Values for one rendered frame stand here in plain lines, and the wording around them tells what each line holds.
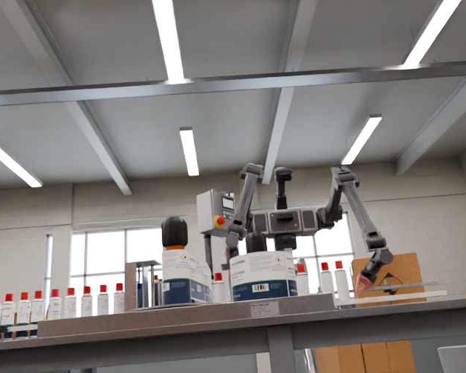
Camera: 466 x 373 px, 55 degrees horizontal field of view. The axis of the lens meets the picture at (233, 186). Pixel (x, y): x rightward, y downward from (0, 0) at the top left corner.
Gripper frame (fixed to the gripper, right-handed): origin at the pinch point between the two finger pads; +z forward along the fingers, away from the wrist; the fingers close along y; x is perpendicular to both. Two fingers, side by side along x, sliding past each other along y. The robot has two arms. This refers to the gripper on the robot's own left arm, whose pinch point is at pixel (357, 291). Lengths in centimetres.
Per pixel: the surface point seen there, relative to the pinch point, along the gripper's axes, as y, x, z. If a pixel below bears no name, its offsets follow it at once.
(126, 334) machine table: 85, -47, 57
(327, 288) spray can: 2.2, -11.3, 6.3
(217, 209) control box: -1, -72, 4
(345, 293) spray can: 2.6, -4.2, 3.9
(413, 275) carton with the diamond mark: -19.6, 18.5, -25.0
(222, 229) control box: -4, -65, 10
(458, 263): -586, 151, -245
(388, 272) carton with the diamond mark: -20.4, 8.5, -19.9
